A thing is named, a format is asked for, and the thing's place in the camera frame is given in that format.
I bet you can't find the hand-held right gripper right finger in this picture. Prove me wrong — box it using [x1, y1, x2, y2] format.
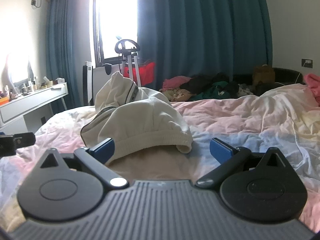
[195, 137, 294, 188]

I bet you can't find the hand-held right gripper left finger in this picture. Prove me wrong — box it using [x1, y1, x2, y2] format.
[34, 138, 129, 189]

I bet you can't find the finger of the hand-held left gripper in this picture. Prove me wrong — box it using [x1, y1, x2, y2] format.
[0, 131, 35, 157]

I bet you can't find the white sweatshirt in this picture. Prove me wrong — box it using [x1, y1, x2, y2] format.
[80, 71, 193, 167]

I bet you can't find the pastel pink bed blanket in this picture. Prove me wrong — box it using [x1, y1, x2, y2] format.
[0, 84, 320, 230]

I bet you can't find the white dressing desk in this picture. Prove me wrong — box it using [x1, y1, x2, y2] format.
[0, 81, 68, 140]

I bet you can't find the group of cosmetic bottles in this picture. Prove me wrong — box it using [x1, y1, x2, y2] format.
[0, 76, 50, 100]

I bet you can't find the green cloth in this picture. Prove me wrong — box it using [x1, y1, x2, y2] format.
[195, 81, 230, 100]

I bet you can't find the white patterned cloth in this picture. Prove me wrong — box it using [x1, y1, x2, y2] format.
[236, 84, 255, 97]

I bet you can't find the white air purifier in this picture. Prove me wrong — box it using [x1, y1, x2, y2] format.
[82, 61, 93, 105]

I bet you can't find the beige floral cloth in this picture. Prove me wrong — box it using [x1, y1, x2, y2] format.
[164, 90, 198, 102]

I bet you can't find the black cloth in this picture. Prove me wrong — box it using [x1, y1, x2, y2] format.
[180, 72, 240, 97]

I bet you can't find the dressing mirror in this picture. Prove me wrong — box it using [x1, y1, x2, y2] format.
[0, 12, 35, 93]

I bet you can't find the red bag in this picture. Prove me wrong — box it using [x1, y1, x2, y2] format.
[124, 61, 155, 89]

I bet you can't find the exercise bike with red bag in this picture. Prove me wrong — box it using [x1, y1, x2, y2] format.
[114, 39, 141, 85]

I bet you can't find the narrow teal curtain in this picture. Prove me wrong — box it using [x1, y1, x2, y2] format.
[45, 0, 97, 110]

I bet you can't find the pink fluffy cloth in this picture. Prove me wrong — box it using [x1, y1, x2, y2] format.
[306, 73, 320, 105]

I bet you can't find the wide teal curtain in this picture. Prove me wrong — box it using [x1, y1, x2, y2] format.
[136, 0, 273, 93]

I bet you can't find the window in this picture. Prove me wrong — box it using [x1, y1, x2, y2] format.
[92, 0, 139, 67]

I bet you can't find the white cable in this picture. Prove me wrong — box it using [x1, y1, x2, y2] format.
[295, 64, 307, 83]

